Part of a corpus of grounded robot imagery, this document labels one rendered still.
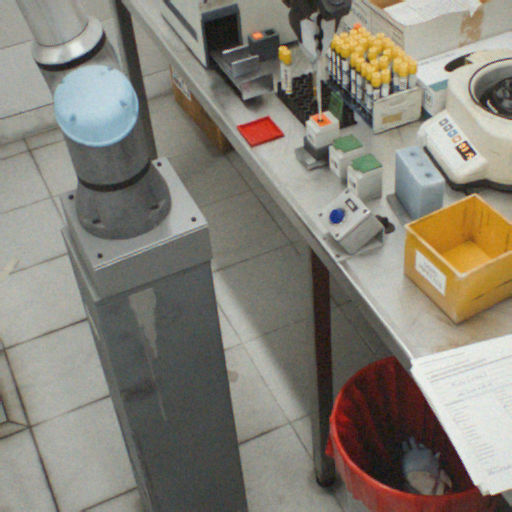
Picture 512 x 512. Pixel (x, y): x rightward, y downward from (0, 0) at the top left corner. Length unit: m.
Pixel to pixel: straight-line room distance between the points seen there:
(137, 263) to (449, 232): 0.49
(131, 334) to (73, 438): 0.91
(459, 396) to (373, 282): 0.26
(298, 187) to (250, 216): 1.31
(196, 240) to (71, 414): 1.10
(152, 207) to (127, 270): 0.11
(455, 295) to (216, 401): 0.59
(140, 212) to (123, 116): 0.17
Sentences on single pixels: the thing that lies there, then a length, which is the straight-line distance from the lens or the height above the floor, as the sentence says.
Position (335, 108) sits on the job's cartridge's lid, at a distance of 1.62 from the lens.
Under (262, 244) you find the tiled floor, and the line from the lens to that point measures 2.79.
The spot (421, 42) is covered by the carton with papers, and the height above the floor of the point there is 0.98.
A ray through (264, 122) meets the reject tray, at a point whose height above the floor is 0.88.
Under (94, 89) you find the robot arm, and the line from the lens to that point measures 1.35.
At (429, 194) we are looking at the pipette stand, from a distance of 1.46.
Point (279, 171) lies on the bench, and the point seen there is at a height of 0.87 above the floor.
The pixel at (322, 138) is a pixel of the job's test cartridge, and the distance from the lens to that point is 1.62.
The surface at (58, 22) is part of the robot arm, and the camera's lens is 1.39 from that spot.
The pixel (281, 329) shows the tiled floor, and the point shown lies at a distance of 2.54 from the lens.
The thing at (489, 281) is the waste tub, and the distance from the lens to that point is 1.35.
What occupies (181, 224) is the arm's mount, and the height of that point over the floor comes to 0.95.
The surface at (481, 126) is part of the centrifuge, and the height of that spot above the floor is 0.98.
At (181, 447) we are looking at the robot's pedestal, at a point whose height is 0.43.
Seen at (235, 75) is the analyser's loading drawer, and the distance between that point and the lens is 1.83.
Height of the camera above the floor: 1.88
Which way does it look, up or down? 43 degrees down
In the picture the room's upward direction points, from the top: 6 degrees counter-clockwise
